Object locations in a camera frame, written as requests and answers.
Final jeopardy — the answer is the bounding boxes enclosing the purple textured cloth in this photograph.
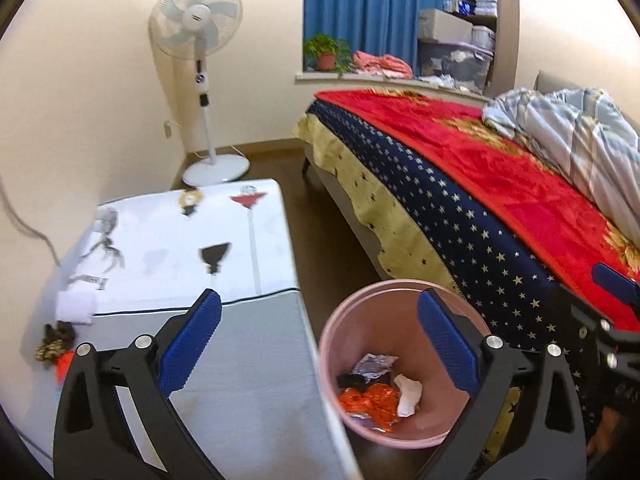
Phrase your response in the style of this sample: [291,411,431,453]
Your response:
[55,290,98,325]

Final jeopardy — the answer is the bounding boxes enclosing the orange plastic bag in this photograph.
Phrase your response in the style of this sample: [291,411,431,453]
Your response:
[338,382,400,432]

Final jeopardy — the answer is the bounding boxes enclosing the grey printed paper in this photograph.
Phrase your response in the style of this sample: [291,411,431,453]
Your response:
[352,353,398,382]

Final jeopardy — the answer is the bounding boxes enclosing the white plastic bag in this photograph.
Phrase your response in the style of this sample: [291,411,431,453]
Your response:
[394,374,423,418]

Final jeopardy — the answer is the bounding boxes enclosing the pink plastic trash bin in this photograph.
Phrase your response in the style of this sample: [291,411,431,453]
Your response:
[319,280,490,450]

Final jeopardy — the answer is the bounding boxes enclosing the person's right hand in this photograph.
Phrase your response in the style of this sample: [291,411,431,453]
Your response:
[587,408,639,479]

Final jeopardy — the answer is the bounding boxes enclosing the red paper piece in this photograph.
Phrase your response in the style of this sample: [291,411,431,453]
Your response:
[54,351,75,386]

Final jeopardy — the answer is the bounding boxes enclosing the leopard print scrunchie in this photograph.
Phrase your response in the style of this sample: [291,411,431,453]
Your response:
[35,321,76,364]

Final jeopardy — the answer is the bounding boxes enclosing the low table with cloth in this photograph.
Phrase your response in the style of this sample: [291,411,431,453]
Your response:
[1,179,360,479]

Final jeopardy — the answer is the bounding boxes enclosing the striped blue grey duvet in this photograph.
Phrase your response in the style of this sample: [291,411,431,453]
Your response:
[483,88,639,244]

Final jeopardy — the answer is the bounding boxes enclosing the bed with red blanket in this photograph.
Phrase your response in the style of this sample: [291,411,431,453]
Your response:
[292,88,640,461]

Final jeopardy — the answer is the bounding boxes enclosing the dark plastic storage bin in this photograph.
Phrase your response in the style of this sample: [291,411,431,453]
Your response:
[418,40,494,93]

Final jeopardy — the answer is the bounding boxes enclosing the pink folded clothes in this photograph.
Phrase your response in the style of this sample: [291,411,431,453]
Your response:
[352,51,413,79]

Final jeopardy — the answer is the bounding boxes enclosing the grey storage box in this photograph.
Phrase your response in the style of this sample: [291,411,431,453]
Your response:
[418,9,473,44]

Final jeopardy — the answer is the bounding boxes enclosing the wooden bookshelf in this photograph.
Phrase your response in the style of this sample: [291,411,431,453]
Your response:
[454,0,520,96]

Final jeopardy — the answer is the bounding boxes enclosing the blue curtain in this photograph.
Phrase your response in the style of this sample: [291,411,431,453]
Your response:
[303,0,446,70]

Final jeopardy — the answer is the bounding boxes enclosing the potted green plant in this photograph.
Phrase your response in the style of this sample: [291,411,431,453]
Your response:
[303,34,352,75]

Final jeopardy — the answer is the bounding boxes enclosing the white standing fan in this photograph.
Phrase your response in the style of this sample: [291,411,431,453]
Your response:
[150,0,250,188]

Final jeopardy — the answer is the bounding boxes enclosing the grey wall cable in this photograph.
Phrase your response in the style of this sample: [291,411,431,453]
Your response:
[0,173,62,267]

